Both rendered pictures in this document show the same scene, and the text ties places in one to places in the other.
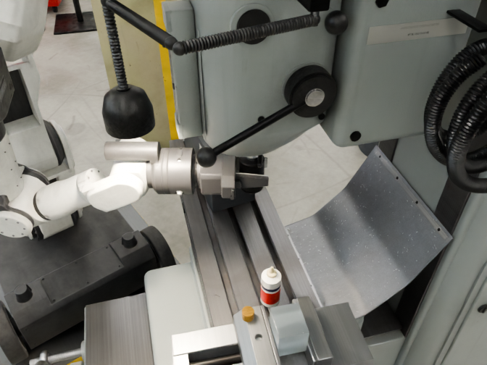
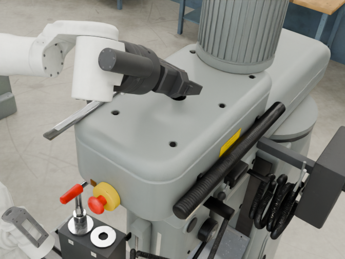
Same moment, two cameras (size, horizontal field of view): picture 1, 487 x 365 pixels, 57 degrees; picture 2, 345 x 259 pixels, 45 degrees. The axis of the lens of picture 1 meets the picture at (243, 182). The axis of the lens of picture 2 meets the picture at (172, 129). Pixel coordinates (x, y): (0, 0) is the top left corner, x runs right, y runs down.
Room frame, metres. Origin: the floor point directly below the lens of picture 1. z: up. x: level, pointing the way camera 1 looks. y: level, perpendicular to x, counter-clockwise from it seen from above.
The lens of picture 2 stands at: (0.11, 0.49, 2.41)
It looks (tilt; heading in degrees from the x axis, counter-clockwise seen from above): 40 degrees down; 318
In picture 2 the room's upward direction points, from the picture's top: 6 degrees clockwise
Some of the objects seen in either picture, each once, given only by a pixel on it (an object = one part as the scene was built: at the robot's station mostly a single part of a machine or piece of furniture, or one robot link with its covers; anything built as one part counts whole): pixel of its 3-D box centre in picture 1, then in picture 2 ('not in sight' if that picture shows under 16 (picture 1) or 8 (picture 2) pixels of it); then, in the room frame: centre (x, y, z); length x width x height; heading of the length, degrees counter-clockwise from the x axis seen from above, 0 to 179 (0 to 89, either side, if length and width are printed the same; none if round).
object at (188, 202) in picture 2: not in sight; (235, 150); (0.52, -0.09, 1.79); 0.45 x 0.04 x 0.04; 105
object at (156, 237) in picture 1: (157, 252); not in sight; (1.08, 0.31, 0.50); 0.20 x 0.05 x 0.20; 37
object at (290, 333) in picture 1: (288, 329); not in sight; (0.42, -0.08, 1.07); 0.06 x 0.05 x 0.06; 12
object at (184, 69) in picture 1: (183, 74); (140, 247); (0.63, 0.09, 1.45); 0.04 x 0.04 x 0.21; 15
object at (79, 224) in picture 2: not in sight; (80, 219); (0.99, 0.09, 1.18); 0.05 x 0.05 x 0.06
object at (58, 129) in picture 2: not in sight; (91, 106); (0.72, 0.16, 1.89); 0.24 x 0.04 x 0.01; 108
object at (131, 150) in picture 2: not in sight; (178, 121); (0.66, -0.03, 1.81); 0.47 x 0.26 x 0.16; 105
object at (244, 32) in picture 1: (251, 32); (216, 243); (0.46, -0.01, 1.58); 0.17 x 0.01 x 0.01; 118
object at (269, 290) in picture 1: (270, 284); not in sight; (0.56, -0.06, 1.01); 0.04 x 0.04 x 0.11
